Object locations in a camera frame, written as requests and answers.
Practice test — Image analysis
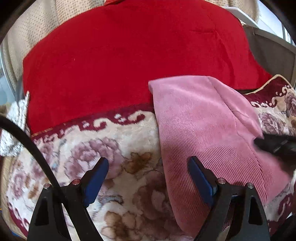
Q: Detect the pink corduroy jacket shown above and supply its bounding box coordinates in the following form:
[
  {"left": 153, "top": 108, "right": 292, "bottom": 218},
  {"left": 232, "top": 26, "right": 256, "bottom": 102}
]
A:
[{"left": 149, "top": 75, "right": 295, "bottom": 237}]

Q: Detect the floral plush blanket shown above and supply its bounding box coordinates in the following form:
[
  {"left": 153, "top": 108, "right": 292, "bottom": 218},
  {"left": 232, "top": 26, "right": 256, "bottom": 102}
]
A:
[{"left": 0, "top": 74, "right": 296, "bottom": 241}]

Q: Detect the white crackle-pattern pillow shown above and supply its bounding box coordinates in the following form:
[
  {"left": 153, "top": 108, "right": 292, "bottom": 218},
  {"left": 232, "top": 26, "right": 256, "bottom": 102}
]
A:
[{"left": 1, "top": 91, "right": 30, "bottom": 157}]

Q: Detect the red quilt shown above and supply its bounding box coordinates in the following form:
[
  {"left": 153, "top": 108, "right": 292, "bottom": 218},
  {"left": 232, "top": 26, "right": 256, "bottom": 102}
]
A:
[{"left": 23, "top": 1, "right": 271, "bottom": 133}]

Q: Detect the beige dotted curtain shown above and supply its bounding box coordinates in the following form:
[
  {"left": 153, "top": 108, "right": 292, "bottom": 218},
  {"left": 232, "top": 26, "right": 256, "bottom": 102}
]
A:
[{"left": 6, "top": 1, "right": 264, "bottom": 93}]

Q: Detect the red pillow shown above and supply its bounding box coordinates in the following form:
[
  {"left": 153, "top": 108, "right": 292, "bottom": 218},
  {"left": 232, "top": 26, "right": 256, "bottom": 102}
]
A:
[{"left": 104, "top": 0, "right": 124, "bottom": 6}]

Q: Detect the black cable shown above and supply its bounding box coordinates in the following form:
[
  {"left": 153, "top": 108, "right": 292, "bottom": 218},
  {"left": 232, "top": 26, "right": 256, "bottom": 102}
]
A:
[{"left": 0, "top": 114, "right": 70, "bottom": 218}]

